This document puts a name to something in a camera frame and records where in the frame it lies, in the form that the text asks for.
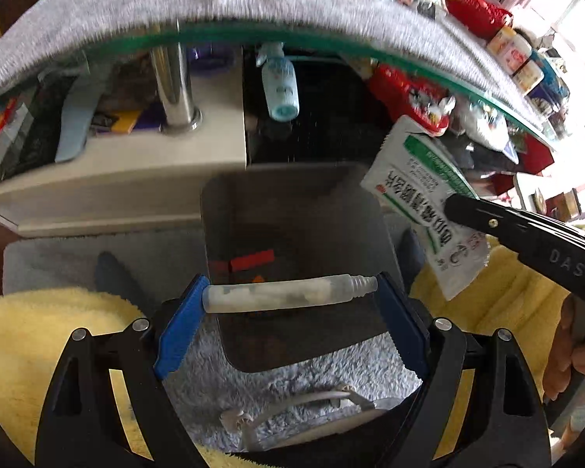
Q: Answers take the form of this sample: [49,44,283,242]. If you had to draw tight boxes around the yellow fleece pants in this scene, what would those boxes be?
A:
[0,244,582,468]

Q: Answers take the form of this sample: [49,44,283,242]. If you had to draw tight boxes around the red plastic basket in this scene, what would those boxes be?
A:
[445,0,514,42]

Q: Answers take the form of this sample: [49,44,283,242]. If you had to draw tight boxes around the red plastic bag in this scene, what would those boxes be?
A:
[369,64,450,136]

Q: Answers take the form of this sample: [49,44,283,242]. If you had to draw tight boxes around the grey fluffy rug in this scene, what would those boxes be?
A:
[2,224,422,454]

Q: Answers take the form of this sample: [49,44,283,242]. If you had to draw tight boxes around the white plastic bag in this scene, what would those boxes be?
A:
[454,101,512,153]

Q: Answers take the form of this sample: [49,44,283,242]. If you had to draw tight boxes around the grey trash bin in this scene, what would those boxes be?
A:
[200,165,406,372]

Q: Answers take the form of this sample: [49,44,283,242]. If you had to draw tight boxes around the white cable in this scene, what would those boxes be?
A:
[218,384,377,450]

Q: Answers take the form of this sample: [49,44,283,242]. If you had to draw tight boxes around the light blue plastic strip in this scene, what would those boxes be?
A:
[55,77,109,164]

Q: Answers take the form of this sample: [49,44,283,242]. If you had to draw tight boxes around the white green sachet packet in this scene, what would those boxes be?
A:
[361,114,491,301]

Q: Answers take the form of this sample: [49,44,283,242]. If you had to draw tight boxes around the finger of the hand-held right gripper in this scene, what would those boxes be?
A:
[443,193,533,255]

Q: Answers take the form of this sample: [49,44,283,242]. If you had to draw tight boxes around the red paper scrap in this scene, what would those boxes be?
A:
[229,249,277,273]

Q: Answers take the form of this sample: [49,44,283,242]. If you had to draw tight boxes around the yellow purple box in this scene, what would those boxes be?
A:
[92,107,163,136]

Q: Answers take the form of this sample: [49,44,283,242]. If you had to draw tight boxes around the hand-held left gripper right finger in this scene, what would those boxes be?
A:
[370,273,551,468]

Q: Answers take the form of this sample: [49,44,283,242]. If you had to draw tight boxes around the white plastic tube bottle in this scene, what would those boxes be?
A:
[202,275,382,314]

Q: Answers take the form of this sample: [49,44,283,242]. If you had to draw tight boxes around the cream table lower shelf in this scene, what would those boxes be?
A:
[0,44,248,239]

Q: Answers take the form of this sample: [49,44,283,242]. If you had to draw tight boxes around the white yellow lotion bottle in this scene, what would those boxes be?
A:
[512,58,545,94]

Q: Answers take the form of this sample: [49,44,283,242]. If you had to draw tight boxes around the chrome table leg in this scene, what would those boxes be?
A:
[150,43,203,135]

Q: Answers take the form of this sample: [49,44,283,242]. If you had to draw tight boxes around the person's right hand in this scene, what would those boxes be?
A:
[543,295,585,403]

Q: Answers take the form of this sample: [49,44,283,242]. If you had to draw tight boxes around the white pink lotion bottle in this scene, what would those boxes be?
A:
[486,27,533,75]

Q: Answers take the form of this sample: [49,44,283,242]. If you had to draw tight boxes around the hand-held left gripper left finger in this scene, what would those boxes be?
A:
[34,275,210,468]

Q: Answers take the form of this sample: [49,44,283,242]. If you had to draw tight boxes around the blue box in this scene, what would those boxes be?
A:
[526,53,571,114]

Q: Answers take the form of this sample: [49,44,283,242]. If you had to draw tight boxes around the blue white lotion bottle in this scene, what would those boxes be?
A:
[256,43,300,122]

